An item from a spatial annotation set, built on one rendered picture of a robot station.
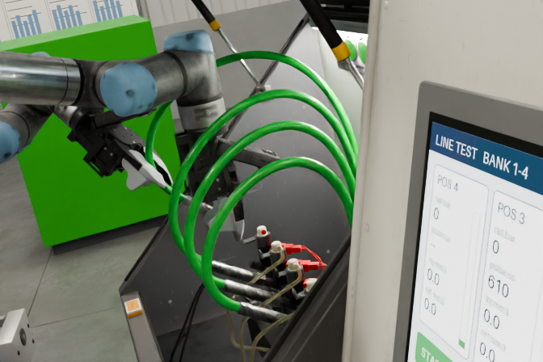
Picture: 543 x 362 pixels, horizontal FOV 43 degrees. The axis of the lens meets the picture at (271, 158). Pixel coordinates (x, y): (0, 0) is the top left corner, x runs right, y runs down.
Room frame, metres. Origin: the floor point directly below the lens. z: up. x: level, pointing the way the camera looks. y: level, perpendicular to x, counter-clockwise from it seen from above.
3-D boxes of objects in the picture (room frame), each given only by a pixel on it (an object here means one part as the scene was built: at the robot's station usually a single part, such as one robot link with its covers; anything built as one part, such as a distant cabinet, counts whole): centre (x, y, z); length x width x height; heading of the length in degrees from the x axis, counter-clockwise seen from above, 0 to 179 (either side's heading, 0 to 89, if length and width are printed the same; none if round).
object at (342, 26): (1.20, -0.21, 1.43); 0.54 x 0.03 x 0.02; 15
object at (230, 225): (1.09, 0.10, 1.17); 0.06 x 0.03 x 0.09; 105
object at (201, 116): (1.11, 0.10, 1.36); 0.08 x 0.08 x 0.05
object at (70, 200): (4.57, 1.12, 0.65); 0.95 x 0.86 x 1.30; 104
